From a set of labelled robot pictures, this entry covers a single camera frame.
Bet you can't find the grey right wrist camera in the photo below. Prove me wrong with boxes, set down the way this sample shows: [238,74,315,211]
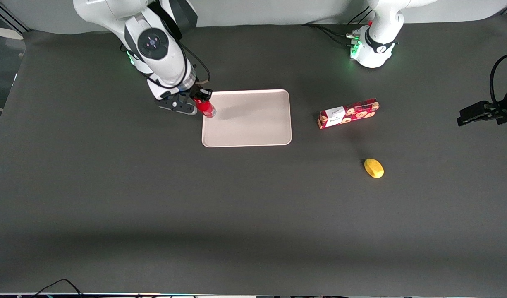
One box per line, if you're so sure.
[157,94,198,116]

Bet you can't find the yellow lemon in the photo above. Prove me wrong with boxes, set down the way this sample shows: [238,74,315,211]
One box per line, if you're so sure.
[364,158,385,179]

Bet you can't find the white oval object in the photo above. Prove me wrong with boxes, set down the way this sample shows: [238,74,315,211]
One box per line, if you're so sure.
[0,27,24,41]

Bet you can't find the red cookie box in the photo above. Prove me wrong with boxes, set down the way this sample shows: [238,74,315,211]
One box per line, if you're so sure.
[318,98,380,130]

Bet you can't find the beige plastic tray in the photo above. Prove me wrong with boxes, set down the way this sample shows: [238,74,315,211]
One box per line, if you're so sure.
[201,89,293,148]

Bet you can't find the dark grey table mat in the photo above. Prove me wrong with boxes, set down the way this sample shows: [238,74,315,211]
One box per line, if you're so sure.
[0,14,507,296]

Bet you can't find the red coke bottle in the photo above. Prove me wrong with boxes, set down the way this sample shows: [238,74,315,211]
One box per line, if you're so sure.
[194,97,217,119]

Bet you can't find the black looped cable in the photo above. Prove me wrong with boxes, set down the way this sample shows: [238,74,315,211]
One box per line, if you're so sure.
[490,53,507,104]

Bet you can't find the black cable sleeve on arm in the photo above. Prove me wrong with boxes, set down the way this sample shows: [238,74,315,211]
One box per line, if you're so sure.
[152,0,211,83]

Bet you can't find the thin black floor cable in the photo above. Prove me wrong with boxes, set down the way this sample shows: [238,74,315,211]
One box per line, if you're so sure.
[30,279,85,298]

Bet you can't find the black cables at arm base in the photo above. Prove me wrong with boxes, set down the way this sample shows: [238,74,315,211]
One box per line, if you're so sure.
[302,23,359,47]

